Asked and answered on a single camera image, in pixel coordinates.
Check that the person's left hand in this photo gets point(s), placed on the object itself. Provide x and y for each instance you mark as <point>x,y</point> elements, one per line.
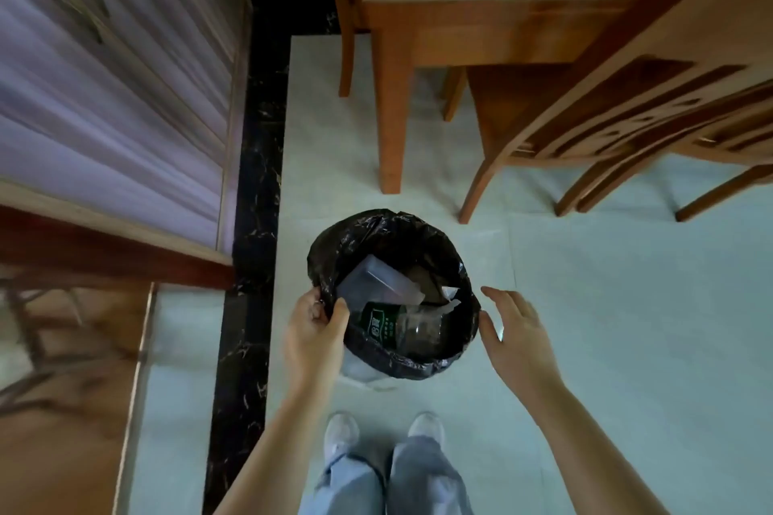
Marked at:
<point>311,345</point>

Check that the person's right hand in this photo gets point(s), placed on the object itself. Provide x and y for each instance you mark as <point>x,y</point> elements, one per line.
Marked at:
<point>525,345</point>

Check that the white paper sheet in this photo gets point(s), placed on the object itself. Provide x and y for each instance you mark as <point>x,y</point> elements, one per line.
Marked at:
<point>380,282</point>

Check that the trash bin with black bag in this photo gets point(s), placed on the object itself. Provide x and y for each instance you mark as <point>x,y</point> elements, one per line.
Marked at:
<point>338,255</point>

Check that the clear plastic water bottle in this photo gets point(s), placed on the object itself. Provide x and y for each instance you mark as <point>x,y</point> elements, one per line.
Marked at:
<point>404,327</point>

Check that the person's right forearm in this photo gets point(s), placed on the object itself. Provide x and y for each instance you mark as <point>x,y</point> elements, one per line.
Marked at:
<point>598,460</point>

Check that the person's left forearm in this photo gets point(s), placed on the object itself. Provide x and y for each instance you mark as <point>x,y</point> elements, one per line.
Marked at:
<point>272,460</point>

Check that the person's left white shoe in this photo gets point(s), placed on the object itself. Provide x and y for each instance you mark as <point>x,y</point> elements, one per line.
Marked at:
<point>340,435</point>

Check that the person's white shoe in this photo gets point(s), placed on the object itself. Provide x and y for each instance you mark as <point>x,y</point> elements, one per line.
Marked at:
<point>427,427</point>
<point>340,435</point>

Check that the person's right white shoe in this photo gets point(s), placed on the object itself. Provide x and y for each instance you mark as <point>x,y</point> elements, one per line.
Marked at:
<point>427,427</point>

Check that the grey trousers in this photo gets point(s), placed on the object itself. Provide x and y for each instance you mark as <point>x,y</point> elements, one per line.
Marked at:
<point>392,481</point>

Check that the glossy brown wooden counter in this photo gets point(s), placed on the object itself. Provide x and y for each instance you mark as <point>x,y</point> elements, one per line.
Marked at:
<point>60,400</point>

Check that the grey wooden cabinet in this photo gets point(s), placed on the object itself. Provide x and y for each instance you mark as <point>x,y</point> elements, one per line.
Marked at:
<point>121,98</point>

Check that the brown floral table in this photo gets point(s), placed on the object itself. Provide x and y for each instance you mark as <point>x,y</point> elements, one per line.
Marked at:
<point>423,20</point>

